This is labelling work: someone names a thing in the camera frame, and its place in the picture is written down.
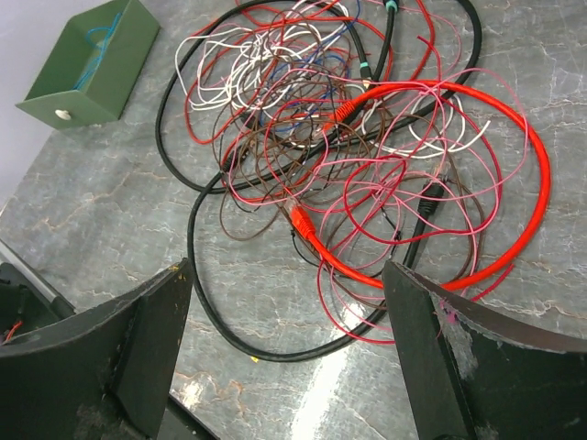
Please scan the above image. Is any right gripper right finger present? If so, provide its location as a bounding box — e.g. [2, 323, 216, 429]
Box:
[382, 261, 586, 439]

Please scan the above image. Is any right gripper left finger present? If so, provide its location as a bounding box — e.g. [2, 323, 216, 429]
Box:
[1, 259, 192, 439]

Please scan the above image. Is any green plastic tray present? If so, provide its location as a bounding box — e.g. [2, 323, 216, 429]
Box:
[16, 0, 160, 130]

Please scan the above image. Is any thick black cable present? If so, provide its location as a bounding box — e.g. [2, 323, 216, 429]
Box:
[154, 0, 482, 363]

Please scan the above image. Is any red ethernet cable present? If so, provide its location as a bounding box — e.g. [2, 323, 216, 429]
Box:
[283, 81, 550, 292]

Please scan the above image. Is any thin red wire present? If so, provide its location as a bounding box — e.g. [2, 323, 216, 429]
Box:
[183, 0, 515, 345]

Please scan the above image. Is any thin white wire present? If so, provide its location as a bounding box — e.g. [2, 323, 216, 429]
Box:
[173, 0, 492, 160]

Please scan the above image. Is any dark blue thin wire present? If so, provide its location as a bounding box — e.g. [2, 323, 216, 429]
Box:
[256, 0, 363, 138]

